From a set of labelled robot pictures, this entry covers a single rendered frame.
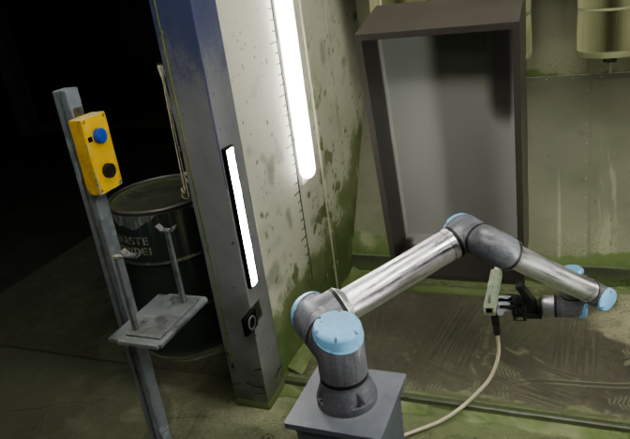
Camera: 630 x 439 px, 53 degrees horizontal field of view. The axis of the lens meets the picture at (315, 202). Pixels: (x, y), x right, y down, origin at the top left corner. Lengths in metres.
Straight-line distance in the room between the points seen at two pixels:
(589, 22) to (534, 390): 1.84
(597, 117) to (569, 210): 0.56
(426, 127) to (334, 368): 1.42
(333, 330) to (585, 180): 2.29
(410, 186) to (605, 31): 1.25
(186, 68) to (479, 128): 1.32
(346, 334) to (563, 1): 2.62
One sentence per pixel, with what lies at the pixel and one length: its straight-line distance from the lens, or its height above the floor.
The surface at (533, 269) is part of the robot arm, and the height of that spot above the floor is 0.86.
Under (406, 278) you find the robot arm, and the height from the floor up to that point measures 0.91.
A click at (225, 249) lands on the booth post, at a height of 0.84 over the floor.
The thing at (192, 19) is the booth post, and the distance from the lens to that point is 2.43.
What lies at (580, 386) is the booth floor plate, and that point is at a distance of 3.09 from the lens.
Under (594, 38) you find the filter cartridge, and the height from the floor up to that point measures 1.36.
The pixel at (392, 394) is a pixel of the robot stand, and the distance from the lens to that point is 2.05.
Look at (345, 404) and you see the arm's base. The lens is 1.97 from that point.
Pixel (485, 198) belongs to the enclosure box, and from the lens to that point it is 3.13.
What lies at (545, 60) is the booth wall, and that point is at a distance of 4.00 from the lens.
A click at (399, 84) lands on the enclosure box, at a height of 1.35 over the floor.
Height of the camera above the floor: 1.93
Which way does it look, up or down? 21 degrees down
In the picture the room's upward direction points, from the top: 8 degrees counter-clockwise
